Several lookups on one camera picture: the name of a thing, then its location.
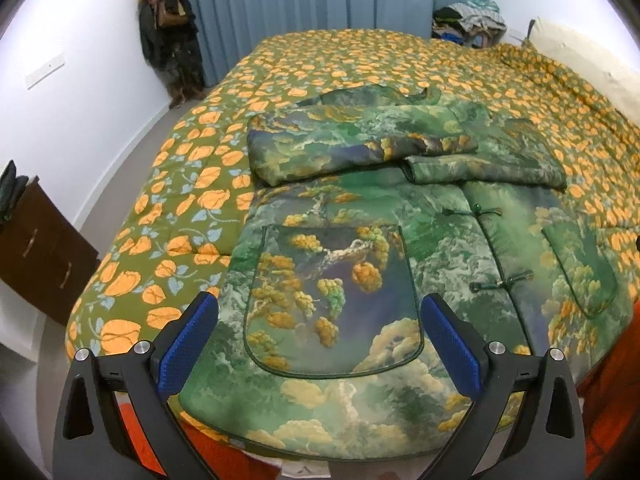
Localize green landscape print padded jacket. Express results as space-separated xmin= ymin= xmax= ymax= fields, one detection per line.
xmin=179 ymin=88 xmax=632 ymax=460

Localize clothes hanging on coat rack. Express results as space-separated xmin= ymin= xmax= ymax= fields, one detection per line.
xmin=138 ymin=0 xmax=205 ymax=108

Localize pile of clothes by bed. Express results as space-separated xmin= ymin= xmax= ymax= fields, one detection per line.
xmin=432 ymin=0 xmax=508 ymax=49

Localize orange fluffy garment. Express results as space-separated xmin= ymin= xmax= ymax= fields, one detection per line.
xmin=117 ymin=299 xmax=640 ymax=480

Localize dark brown wooden drawer cabinet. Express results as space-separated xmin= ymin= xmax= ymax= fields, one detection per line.
xmin=1 ymin=181 xmax=99 ymax=325

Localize orange floral green duvet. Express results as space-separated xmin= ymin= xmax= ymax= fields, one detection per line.
xmin=64 ymin=29 xmax=639 ymax=354

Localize dark bag on cabinet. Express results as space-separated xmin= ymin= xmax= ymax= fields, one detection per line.
xmin=0 ymin=160 xmax=29 ymax=226

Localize cream pillow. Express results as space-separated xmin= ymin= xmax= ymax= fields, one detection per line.
xmin=527 ymin=18 xmax=639 ymax=126

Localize white wall switch plate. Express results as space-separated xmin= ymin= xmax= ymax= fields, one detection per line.
xmin=26 ymin=61 xmax=65 ymax=90

